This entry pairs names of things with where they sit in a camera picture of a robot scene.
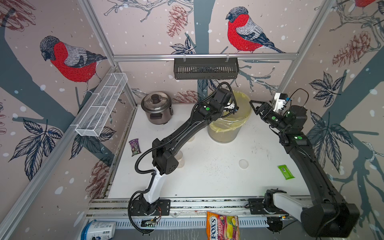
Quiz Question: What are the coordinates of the clear plastic jar lid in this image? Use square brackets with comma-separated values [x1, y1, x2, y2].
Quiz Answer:
[239, 159, 249, 170]

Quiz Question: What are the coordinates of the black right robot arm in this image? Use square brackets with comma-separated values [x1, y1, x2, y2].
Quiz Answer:
[250, 100, 360, 238]

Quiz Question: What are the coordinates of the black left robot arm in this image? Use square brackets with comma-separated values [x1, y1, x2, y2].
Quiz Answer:
[128, 82, 239, 215]

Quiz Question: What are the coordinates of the purple M&M's candy packet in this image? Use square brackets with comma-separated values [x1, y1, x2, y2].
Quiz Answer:
[129, 139, 142, 157]

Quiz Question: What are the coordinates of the silver rice cooker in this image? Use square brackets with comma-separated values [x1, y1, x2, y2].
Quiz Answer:
[141, 92, 174, 125]

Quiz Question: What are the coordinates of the small clear jar with rice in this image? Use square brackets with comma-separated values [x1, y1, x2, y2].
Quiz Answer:
[175, 151, 185, 168]

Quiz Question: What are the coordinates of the mesh bin with yellow bag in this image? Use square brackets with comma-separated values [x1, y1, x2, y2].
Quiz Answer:
[207, 91, 251, 144]

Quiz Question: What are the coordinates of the black hanging wire basket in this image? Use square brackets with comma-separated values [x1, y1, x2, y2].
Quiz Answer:
[174, 58, 240, 80]

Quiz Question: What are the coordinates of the Fox's fruits candy bag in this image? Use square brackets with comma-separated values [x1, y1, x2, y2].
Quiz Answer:
[206, 212, 240, 240]

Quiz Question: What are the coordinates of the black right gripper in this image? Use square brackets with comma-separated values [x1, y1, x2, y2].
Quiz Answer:
[251, 100, 291, 134]

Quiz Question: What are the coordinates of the white wire mesh shelf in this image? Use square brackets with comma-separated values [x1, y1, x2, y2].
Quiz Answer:
[75, 73, 128, 137]

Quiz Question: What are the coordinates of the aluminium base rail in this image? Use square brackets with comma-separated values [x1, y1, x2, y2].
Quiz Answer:
[85, 197, 294, 230]

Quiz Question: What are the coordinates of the green snack packet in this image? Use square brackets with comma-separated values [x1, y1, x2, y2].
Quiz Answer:
[278, 165, 295, 180]

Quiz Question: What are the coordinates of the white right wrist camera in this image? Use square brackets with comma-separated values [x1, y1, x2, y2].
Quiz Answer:
[274, 93, 291, 113]

